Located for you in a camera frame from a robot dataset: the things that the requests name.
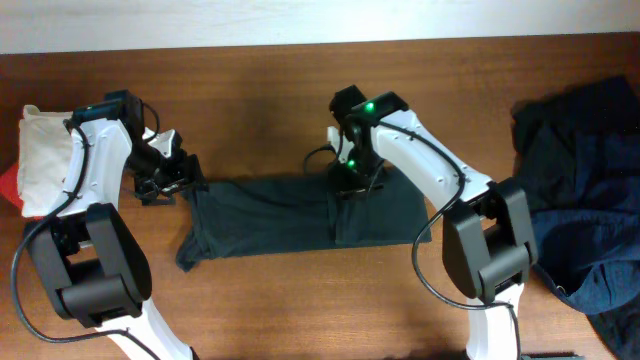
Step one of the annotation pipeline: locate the dark green Nike t-shirt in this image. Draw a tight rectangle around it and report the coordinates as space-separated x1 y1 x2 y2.
175 169 428 272

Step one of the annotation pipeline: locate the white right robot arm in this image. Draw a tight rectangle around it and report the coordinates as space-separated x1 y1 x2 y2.
327 85 539 359

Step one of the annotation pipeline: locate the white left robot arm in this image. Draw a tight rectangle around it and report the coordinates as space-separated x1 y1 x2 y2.
10 90 208 360

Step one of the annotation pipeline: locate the white folded shirt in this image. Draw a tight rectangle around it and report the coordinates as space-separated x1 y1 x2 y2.
17 105 72 218

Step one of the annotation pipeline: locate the red folded shirt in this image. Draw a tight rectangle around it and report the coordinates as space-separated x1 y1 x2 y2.
0 163 24 210

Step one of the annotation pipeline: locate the black garment in pile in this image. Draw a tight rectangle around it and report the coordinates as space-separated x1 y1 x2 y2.
512 75 639 212

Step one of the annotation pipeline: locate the navy blue garment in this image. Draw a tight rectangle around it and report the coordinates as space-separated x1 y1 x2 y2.
532 134 639 315

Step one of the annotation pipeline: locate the dark grey garment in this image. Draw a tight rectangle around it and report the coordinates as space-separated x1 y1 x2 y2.
587 297 639 360

